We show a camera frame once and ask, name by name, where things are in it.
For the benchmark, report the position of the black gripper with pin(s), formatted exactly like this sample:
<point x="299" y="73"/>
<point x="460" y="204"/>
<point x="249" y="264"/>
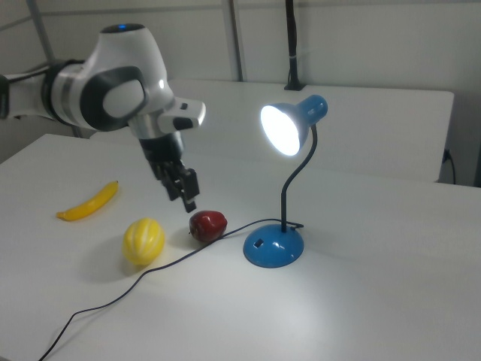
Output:
<point x="163" y="152"/>

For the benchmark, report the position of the blue desk lamp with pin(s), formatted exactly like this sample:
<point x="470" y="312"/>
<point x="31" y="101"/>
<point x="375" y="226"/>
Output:
<point x="274" y="248"/>

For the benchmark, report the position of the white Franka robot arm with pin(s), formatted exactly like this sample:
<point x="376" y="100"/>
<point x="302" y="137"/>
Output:
<point x="120" y="75"/>

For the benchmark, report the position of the dark red toy apple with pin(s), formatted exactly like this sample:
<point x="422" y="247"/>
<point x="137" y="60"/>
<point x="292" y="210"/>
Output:
<point x="208" y="225"/>

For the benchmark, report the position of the yellow striped toy melon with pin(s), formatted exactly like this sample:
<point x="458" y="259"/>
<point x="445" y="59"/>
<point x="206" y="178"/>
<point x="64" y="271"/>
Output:
<point x="144" y="242"/>

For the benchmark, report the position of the yellow toy banana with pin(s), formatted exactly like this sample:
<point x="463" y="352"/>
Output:
<point x="92" y="205"/>

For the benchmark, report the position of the black pole with clamp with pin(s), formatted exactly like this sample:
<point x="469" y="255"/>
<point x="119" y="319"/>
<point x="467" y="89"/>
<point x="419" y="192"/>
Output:
<point x="293" y="45"/>

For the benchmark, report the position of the grey metal partition post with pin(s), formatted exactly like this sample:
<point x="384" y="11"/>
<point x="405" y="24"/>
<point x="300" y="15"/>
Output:
<point x="43" y="34"/>
<point x="236" y="41"/>

